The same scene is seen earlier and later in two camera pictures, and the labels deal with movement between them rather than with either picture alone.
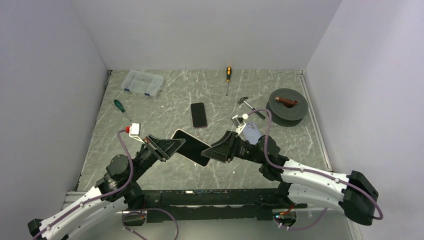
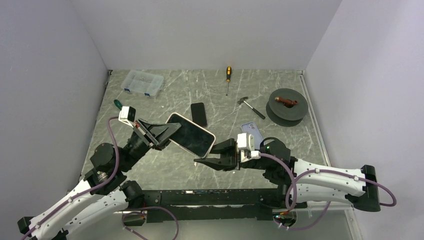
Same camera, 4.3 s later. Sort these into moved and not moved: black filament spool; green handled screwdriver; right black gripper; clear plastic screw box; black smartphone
Moved: right black gripper
Not moved: clear plastic screw box; green handled screwdriver; black smartphone; black filament spool
